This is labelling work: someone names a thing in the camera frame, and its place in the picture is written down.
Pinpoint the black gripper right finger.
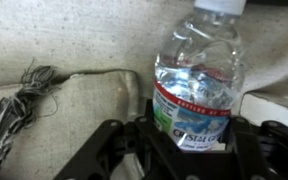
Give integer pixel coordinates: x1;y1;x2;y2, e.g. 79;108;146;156
222;116;248;150

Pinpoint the beige sofa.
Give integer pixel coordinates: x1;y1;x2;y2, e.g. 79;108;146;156
0;0;288;180

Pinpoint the clear plastic water bottle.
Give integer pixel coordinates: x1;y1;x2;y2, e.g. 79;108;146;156
153;0;246;152

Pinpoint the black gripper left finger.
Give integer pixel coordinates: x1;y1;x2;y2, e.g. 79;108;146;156
145;99;158;133

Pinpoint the small white wooden chair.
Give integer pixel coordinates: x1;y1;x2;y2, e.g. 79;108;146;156
239;92;288;126

